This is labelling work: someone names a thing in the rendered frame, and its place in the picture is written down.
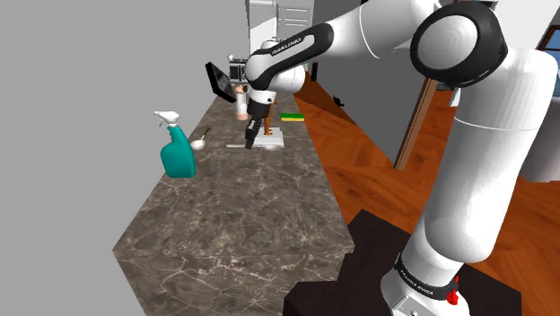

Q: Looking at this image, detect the brown wooden door frame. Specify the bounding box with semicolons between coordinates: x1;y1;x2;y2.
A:
393;77;440;171

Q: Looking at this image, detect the white base with brown post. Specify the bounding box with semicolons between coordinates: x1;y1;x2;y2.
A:
254;99;285;151

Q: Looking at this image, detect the dark robot stand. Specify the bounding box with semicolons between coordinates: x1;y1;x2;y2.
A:
282;208;524;316

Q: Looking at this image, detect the silver toaster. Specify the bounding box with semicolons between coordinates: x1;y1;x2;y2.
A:
227;54;251;85

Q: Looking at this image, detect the white panel door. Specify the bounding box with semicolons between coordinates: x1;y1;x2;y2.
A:
276;3;314;41

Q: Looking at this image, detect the teal spray bottle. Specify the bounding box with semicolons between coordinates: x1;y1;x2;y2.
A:
153;110;197;180

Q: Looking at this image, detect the white cylinder with tan ends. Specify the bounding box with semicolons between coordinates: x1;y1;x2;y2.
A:
234;84;251;122

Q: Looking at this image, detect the window with brown frame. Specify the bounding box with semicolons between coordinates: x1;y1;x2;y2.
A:
535;25;560;98

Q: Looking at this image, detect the black tablet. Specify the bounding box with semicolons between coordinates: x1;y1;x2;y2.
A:
204;61;238;105

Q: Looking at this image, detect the white ladle with black handle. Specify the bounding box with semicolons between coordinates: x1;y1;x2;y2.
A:
189;127;213;152

